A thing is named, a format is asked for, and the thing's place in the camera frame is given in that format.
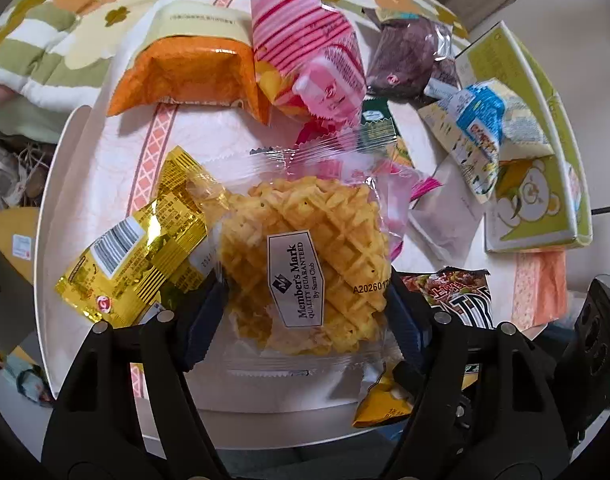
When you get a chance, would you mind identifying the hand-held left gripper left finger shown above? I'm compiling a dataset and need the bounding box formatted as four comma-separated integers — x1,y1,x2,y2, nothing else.
41,269,232,480

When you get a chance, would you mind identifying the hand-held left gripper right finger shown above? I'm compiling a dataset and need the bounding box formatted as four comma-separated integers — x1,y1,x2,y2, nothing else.
385,266,572,480

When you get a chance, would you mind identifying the gold foil snack packet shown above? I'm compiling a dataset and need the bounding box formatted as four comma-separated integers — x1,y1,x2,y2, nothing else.
55,146,226,328

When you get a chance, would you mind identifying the white translucent packet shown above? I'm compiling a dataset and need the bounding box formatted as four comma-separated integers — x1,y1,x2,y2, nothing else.
407,157,486,261

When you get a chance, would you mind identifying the clear waffle packet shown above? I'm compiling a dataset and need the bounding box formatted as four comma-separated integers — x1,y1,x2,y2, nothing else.
212,142,426,378

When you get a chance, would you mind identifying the green bear print box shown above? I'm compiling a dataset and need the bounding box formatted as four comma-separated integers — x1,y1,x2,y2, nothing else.
455,21,594,253

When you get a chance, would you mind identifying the small dark green packet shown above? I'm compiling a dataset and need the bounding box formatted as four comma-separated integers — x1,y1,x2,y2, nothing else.
357,99,416,168

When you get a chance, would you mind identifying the blue and white snack packet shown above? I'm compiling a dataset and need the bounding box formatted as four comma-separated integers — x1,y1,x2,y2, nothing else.
417,78,556,205

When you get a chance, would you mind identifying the cream and orange snack bag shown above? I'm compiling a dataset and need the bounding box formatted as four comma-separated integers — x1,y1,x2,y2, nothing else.
106,1,271,126

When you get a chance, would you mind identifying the purple brown snack packet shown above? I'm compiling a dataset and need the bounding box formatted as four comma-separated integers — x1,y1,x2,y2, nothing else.
363,7,460,98

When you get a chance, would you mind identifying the pink striped snack bag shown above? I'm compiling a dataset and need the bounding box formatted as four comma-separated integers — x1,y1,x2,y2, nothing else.
248,0,367,122

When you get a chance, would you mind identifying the black and red noodle packet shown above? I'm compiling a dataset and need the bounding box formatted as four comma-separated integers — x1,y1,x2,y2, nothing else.
400,267,496,391

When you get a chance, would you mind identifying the yellow snack packet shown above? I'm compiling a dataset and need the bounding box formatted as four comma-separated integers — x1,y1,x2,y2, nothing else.
352,360,416,428

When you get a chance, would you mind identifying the small pink wrapper packet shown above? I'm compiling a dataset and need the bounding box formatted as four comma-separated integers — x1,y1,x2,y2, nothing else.
370,157,444,261

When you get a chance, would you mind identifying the grey flat board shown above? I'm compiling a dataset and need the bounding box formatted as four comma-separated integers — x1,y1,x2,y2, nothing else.
0,246,38,356

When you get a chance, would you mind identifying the yellow round object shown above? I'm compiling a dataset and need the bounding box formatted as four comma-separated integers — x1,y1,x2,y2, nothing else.
0,207,41,286

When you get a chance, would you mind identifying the floral striped blanket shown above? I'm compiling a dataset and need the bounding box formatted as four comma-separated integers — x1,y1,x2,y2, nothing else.
0,0,470,143

